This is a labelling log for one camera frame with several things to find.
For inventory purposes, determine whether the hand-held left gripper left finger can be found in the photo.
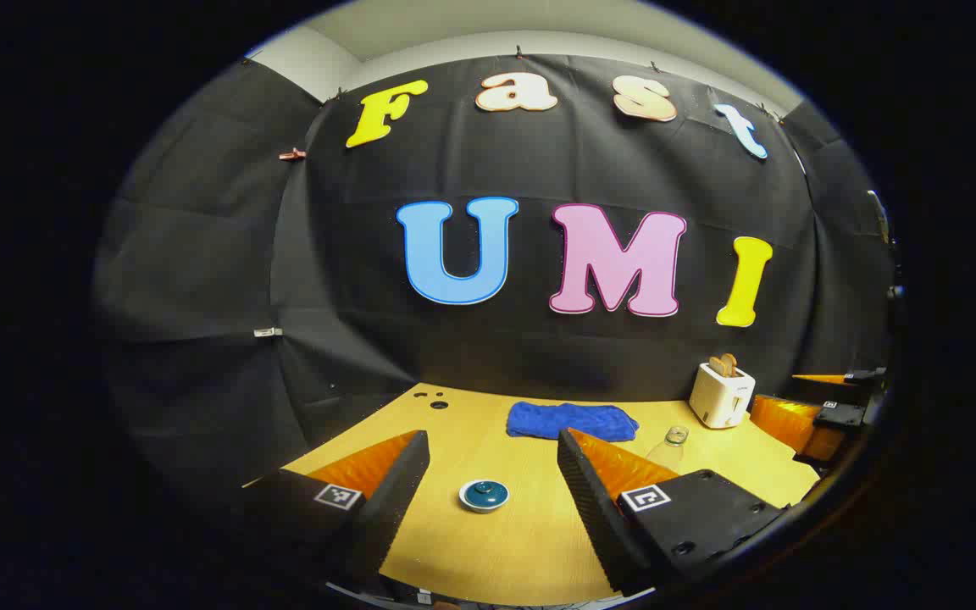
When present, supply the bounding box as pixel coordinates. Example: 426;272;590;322
241;430;431;587

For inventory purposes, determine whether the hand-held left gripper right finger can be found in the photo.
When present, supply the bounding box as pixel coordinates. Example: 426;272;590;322
557;427;794;597

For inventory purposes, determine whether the clear plastic water bottle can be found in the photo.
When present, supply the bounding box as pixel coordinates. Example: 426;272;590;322
646;425;690;475

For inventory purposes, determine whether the white toaster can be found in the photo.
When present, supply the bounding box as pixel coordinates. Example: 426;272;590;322
689;362;757;430

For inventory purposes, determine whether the blue towel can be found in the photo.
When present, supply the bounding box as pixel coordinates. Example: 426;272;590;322
506;402;640;444

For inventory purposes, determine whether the black backdrop cloth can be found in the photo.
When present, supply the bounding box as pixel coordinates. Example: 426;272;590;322
91;53;900;509

